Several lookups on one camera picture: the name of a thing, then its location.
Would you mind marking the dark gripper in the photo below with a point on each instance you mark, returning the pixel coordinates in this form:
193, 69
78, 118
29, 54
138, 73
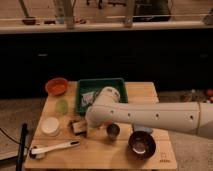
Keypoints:
79, 127

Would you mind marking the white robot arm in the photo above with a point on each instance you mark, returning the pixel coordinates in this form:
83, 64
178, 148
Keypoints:
193, 118

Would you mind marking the small metal cup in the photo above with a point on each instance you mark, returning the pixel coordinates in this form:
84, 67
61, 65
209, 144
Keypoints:
113, 131

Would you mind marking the white round container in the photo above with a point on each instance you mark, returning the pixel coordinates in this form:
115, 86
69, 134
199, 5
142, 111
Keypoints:
50, 126

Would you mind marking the white packet in tray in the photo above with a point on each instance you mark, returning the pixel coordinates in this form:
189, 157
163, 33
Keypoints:
87, 98

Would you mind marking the green plastic tray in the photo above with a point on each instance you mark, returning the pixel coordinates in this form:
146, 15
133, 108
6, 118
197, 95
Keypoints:
96, 85

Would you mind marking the orange bowl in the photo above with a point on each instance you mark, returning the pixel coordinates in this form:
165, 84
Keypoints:
56, 86

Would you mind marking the blue object behind bowl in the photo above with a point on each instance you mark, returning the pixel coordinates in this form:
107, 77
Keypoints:
142, 128

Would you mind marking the dark metal bowl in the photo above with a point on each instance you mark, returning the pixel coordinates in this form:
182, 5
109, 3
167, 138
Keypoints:
142, 144

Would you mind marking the black stand pole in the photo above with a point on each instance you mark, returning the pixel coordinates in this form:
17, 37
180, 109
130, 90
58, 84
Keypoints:
21, 149

